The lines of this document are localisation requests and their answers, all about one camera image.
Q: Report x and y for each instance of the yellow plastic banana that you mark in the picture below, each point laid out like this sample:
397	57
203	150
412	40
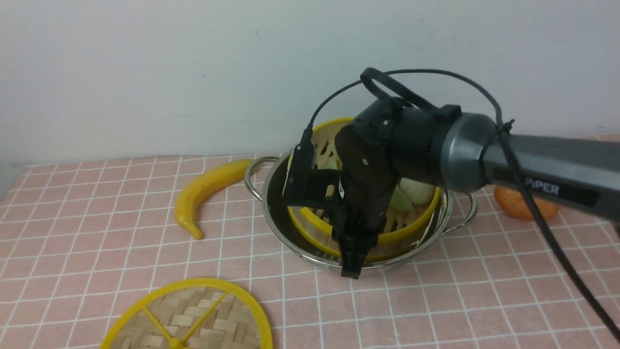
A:
201	188

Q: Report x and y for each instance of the yellow woven steamer lid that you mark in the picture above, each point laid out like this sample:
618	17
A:
198	313

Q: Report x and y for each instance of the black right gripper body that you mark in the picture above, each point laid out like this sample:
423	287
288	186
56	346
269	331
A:
367	177

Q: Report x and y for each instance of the stainless steel pot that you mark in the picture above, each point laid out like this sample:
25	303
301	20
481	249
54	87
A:
278	219

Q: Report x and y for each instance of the yellow bamboo steamer basket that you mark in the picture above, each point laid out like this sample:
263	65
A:
400	231

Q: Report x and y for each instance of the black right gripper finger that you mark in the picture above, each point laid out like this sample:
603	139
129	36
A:
348	251
362	247

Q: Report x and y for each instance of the pink checkered tablecloth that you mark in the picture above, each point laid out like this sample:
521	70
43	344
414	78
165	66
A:
82	242

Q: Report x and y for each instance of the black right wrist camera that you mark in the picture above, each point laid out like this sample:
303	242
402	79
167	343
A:
306	186

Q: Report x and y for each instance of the white green toy dumplings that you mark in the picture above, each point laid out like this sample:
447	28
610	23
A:
410	195

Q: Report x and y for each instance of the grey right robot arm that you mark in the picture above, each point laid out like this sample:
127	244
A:
461	152

